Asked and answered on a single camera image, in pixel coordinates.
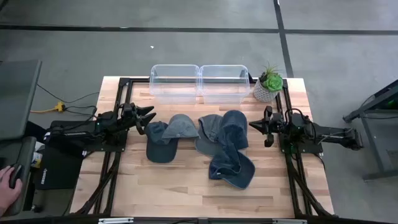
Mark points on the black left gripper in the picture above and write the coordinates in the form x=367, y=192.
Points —
x=129, y=113

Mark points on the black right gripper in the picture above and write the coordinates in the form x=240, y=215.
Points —
x=273, y=123

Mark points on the dark blue denim hat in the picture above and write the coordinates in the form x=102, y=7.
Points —
x=231, y=169
x=234, y=127

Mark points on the light grey baseball cap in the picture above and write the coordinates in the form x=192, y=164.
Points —
x=180, y=126

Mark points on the grey cap with dark lining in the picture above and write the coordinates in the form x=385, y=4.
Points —
x=210, y=130

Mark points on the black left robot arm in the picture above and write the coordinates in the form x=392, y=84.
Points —
x=74, y=132

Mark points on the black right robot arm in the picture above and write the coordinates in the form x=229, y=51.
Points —
x=326, y=133

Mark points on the clear plastic bin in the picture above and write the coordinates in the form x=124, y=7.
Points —
x=224, y=93
x=174, y=93

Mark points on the dark charcoal baseball cap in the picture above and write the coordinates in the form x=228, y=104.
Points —
x=160, y=149

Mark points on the succulent in patterned white pot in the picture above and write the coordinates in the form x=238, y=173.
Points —
x=267, y=87

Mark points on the yellow power plug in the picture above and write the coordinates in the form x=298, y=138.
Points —
x=60, y=107

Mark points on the black Trossen case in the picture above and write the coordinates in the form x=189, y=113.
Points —
x=57, y=169

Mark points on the small yellow white box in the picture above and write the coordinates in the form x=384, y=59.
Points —
x=37, y=158

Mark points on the grey side desk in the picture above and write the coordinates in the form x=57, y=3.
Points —
x=28, y=155

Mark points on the dark grey monitor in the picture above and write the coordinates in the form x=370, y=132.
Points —
x=18, y=93

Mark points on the black computer mouse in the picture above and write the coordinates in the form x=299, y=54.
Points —
x=15, y=175

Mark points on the person's hand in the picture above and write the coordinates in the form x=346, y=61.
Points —
x=7, y=196

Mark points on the silver metal bracket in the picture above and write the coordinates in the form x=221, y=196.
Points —
x=289, y=221
x=115, y=221

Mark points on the black metal desk frame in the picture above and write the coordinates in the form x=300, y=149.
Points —
x=373, y=146

